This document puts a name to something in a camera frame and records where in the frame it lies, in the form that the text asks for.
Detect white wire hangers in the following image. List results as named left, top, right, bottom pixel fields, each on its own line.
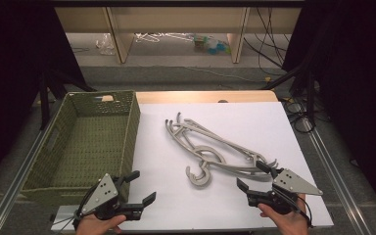
left=134, top=32, right=195, bottom=44

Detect person's right hand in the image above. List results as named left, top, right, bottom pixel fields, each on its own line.
left=258, top=193, right=310, bottom=235

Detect person's left hand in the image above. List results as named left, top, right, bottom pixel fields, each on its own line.
left=74, top=213, right=127, bottom=235

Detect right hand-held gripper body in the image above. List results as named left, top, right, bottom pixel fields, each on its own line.
left=246, top=167, right=324, bottom=216

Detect right hand-held gripper cable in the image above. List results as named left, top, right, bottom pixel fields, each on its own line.
left=273, top=187, right=314, bottom=229

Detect aluminium frame rail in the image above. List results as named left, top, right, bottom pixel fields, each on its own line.
left=0, top=97, right=70, bottom=235
left=293, top=104, right=375, bottom=235

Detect clear plastic bag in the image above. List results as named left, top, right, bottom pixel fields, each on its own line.
left=95, top=33, right=116, bottom=56

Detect left hand-held gripper cable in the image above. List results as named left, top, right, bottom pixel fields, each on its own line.
left=52, top=184, right=96, bottom=235

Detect colourful plastic toys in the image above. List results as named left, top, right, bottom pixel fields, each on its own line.
left=193, top=34, right=232, bottom=56

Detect white paper sheet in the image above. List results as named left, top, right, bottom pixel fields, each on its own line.
left=50, top=101, right=335, bottom=233

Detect light wooden shelf unit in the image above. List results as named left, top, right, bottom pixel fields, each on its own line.
left=54, top=6, right=303, bottom=65

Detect hand-held gripper cable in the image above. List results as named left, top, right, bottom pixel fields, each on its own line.
left=273, top=187, right=314, bottom=229
left=52, top=184, right=96, bottom=235

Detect coiled black cable bundle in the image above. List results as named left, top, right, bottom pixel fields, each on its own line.
left=282, top=97, right=321, bottom=134

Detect black curtain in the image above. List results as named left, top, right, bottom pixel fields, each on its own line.
left=282, top=0, right=376, bottom=226
left=0, top=0, right=87, bottom=194

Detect green woven basket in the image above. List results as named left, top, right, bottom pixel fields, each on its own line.
left=20, top=90, right=142, bottom=207

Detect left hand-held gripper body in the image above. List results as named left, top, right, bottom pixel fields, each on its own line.
left=79, top=172, right=145, bottom=221

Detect thin pale floor cable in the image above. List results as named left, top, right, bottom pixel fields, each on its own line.
left=163, top=65, right=272, bottom=84

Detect black metal stand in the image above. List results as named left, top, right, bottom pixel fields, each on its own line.
left=260, top=63, right=317, bottom=126
left=37, top=70, right=97, bottom=131

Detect black floor cables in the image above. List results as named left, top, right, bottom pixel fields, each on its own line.
left=243, top=7, right=292, bottom=70

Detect grey plastic clothes hanger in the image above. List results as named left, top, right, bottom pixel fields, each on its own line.
left=175, top=112, right=279, bottom=170
left=164, top=118, right=280, bottom=188

